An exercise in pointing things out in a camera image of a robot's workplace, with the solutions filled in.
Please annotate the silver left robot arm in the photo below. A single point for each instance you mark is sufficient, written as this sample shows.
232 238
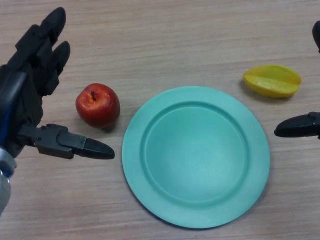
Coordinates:
3 180

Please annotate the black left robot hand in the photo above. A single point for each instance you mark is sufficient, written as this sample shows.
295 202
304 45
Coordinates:
27 75

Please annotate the red apple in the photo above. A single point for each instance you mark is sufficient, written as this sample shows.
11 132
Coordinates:
98 105

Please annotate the yellow starfruit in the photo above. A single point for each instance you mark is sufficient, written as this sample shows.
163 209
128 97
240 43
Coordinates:
272 80

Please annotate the green round plate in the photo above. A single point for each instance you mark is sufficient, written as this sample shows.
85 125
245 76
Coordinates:
196 157

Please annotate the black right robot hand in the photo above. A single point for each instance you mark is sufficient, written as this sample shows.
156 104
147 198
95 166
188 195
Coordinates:
300 127

